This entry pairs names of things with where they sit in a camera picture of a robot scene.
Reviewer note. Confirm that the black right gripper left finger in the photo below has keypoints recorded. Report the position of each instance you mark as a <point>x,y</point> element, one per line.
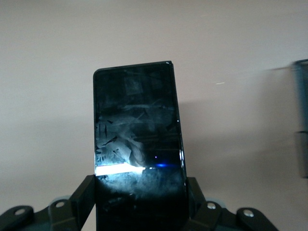
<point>79,197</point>

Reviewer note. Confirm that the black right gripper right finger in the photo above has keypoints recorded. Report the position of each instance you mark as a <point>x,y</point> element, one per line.
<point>202,211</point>

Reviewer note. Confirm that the long black slab phone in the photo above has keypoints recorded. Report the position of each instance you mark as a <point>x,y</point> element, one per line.
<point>134,108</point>

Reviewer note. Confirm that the black two-tier mesh tray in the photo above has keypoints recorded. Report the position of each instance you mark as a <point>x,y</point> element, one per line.
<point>303,96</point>

